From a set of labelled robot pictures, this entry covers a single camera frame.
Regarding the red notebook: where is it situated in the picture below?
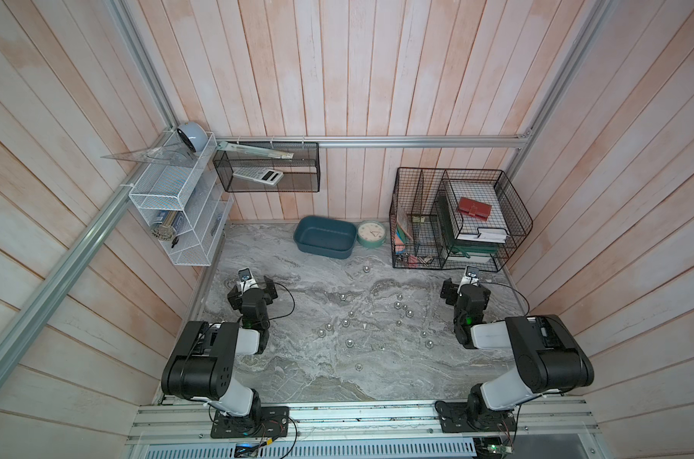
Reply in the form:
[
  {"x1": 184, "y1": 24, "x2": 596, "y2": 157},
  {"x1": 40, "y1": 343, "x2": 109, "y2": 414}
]
[{"x1": 457, "y1": 197, "x2": 492, "y2": 221}]

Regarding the stack of books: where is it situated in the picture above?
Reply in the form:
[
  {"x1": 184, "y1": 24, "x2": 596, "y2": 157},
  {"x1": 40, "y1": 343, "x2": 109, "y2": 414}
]
[{"x1": 435, "y1": 179, "x2": 511, "y2": 264}]

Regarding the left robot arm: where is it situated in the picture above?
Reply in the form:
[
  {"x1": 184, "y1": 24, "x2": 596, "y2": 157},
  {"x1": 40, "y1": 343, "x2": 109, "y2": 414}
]
[{"x1": 161, "y1": 269, "x2": 290, "y2": 448}]

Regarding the blue round speaker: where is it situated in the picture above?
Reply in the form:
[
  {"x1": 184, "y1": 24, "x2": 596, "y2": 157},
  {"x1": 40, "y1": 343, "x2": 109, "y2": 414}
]
[{"x1": 176, "y1": 122, "x2": 209, "y2": 154}]

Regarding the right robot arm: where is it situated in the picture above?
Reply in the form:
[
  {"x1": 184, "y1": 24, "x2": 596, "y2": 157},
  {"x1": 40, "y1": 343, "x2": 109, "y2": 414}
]
[{"x1": 434, "y1": 271, "x2": 595, "y2": 433}]

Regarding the black wire wall basket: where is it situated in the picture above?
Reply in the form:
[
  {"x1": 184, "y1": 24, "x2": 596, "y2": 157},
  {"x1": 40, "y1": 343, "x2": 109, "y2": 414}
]
[{"x1": 212, "y1": 141, "x2": 321, "y2": 193}]

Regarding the white wire wall shelf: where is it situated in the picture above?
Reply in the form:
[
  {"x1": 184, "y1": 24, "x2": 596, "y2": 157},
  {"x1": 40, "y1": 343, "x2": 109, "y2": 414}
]
[{"x1": 129, "y1": 131, "x2": 233, "y2": 267}]

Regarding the teal plastic storage box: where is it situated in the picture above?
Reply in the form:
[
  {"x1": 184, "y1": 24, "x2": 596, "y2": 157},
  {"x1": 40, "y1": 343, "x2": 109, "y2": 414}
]
[{"x1": 293, "y1": 215, "x2": 358, "y2": 259}]

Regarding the black wire desk organizer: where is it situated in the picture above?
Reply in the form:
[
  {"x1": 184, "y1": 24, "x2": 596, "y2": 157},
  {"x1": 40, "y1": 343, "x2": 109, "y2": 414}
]
[{"x1": 389, "y1": 166, "x2": 534, "y2": 273}]

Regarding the green round clock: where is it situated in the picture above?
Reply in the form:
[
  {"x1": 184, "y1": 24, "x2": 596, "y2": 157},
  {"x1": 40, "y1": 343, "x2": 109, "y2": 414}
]
[{"x1": 357, "y1": 221, "x2": 387, "y2": 249}]

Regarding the white calculator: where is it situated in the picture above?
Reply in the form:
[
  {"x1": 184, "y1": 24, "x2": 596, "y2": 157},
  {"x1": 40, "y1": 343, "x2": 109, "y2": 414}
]
[{"x1": 233, "y1": 168, "x2": 284, "y2": 187}]

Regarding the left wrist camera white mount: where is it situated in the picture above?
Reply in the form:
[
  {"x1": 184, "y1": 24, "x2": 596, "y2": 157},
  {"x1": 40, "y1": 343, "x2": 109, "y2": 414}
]
[{"x1": 237, "y1": 268, "x2": 258, "y2": 294}]

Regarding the clear triangle ruler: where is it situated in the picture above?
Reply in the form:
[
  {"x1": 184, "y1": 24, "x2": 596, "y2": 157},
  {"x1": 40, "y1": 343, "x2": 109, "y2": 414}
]
[{"x1": 103, "y1": 143, "x2": 198, "y2": 168}]

